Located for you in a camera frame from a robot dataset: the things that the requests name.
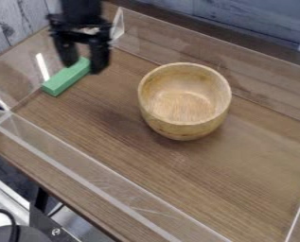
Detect black table leg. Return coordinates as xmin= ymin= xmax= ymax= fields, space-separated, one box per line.
xmin=34 ymin=188 xmax=49 ymax=213

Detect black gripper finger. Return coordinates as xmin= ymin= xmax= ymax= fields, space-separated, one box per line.
xmin=52 ymin=33 xmax=79 ymax=67
xmin=88 ymin=37 xmax=109 ymax=75

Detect green rectangular block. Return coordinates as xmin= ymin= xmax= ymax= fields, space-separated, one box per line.
xmin=41 ymin=58 xmax=89 ymax=96

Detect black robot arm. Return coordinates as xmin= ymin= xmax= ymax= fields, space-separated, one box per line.
xmin=47 ymin=0 xmax=111 ymax=75

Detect light wooden bowl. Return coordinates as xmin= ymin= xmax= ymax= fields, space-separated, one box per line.
xmin=136 ymin=62 xmax=231 ymax=141

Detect black cable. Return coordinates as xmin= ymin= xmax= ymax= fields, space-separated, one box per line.
xmin=0 ymin=208 xmax=20 ymax=242

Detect black metal bracket with screw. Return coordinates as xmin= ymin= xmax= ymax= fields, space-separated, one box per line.
xmin=29 ymin=206 xmax=80 ymax=242

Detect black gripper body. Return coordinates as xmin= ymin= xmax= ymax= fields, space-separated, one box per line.
xmin=47 ymin=14 xmax=111 ymax=43

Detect clear acrylic enclosure wall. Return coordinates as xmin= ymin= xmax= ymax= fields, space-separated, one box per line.
xmin=0 ymin=2 xmax=300 ymax=242

